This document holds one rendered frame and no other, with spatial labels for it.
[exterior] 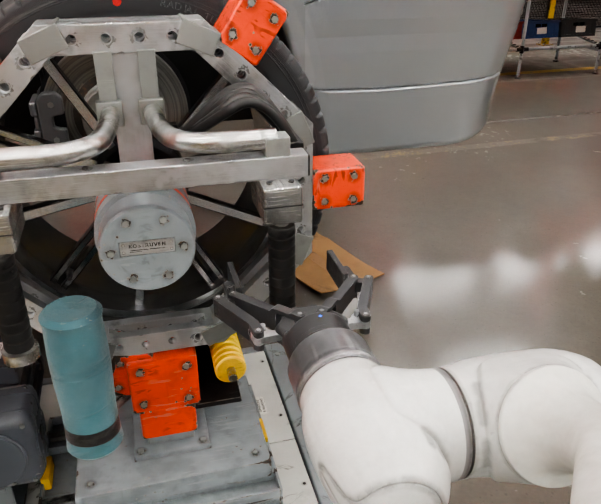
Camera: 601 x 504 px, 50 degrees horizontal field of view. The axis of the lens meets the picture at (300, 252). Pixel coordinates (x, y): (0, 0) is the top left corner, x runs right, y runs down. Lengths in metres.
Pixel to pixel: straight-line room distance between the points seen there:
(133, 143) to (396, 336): 1.41
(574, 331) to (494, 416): 1.82
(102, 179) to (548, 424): 0.54
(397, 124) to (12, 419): 1.04
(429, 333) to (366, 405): 1.68
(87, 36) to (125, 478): 0.88
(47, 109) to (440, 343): 1.39
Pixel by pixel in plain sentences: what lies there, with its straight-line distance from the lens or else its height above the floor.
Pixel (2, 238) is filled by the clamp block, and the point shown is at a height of 0.92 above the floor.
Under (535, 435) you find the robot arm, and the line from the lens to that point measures 0.56.
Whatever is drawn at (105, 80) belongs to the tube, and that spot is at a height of 1.05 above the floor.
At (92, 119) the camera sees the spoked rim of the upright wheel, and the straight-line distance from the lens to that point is 1.08.
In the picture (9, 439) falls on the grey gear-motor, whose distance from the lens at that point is 1.38.
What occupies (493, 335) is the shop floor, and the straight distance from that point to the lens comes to 2.27.
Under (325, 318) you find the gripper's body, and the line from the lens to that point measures 0.68.
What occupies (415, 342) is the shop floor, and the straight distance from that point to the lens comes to 2.18.
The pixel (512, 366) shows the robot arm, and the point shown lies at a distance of 0.59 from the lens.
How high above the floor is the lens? 1.24
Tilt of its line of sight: 27 degrees down
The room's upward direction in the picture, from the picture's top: straight up
